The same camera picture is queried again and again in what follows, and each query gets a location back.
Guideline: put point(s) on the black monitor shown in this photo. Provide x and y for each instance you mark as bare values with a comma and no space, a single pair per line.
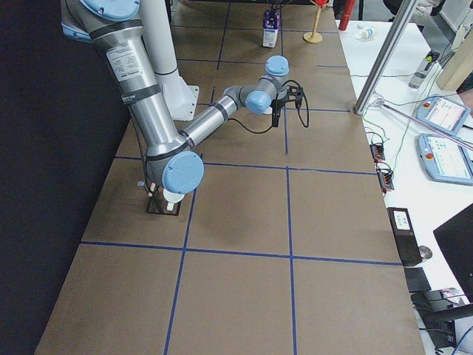
454,237

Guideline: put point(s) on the wooden mug tree stand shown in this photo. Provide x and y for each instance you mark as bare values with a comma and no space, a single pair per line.
313,37

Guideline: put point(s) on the white ribbed mug on rack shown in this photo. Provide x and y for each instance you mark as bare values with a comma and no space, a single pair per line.
172,199

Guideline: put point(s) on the orange black connector board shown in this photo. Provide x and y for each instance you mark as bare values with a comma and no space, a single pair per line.
377,151

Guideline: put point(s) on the teach pendant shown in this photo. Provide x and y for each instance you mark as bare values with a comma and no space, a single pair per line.
443,160
444,114

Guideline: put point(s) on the white small bottle lying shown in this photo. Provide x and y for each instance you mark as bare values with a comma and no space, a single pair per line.
367,34

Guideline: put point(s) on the wooden stick in rack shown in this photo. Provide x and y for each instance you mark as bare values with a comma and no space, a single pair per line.
150,190

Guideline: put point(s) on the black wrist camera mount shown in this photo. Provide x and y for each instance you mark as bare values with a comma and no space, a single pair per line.
294,94

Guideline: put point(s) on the black remote box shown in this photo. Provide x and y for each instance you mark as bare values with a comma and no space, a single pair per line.
404,235

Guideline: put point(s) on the long silver rod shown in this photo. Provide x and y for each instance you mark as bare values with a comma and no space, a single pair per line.
459,142

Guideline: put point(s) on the blue white milk carton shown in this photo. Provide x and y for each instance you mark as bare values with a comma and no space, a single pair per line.
270,26

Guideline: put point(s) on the clear water bottle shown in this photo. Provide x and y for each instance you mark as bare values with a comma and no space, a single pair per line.
423,69

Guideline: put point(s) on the near teach pendant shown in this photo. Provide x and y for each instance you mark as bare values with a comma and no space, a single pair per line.
443,160

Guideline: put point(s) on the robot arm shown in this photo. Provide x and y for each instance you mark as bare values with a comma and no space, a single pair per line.
135,39

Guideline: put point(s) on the aluminium frame post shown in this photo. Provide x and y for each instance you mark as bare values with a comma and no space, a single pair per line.
396,30

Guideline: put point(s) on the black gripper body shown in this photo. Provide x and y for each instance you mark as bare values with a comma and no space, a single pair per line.
276,109

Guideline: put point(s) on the red bottle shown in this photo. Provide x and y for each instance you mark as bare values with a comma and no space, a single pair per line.
346,14

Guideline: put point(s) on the far teach pendant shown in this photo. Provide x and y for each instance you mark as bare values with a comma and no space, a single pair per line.
444,114

